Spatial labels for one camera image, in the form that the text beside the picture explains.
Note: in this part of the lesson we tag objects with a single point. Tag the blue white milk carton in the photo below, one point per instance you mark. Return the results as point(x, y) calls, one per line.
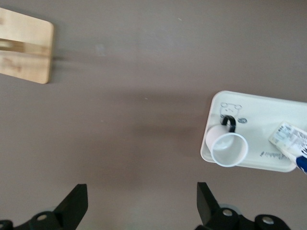
point(290, 139)

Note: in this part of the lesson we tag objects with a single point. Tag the white rabbit print tray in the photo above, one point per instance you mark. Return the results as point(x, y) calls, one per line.
point(259, 112)

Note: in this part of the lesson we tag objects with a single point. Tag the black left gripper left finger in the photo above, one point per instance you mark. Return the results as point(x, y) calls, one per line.
point(60, 216)

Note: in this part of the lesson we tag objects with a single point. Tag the white smiley face mug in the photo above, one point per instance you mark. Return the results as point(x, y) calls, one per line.
point(227, 151)

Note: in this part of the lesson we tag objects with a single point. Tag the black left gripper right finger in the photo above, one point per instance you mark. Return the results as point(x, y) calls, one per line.
point(217, 219)

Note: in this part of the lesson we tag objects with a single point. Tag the wooden mug stand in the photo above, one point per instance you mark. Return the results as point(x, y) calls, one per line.
point(24, 28)

